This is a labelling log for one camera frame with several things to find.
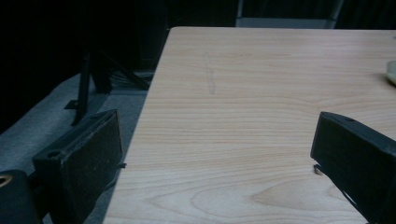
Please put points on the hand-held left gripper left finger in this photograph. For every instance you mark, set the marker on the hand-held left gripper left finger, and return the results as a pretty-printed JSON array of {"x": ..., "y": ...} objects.
[{"x": 81, "y": 168}]

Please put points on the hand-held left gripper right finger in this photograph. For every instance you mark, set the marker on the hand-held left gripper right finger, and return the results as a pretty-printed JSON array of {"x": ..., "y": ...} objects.
[{"x": 358, "y": 155}]

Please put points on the pale yellow cloth pouch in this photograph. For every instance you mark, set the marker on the pale yellow cloth pouch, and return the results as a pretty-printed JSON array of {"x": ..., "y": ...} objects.
[{"x": 391, "y": 72}]

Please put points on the white metal desk frame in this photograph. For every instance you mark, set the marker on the white metal desk frame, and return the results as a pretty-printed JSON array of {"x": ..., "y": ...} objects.
[{"x": 280, "y": 22}]

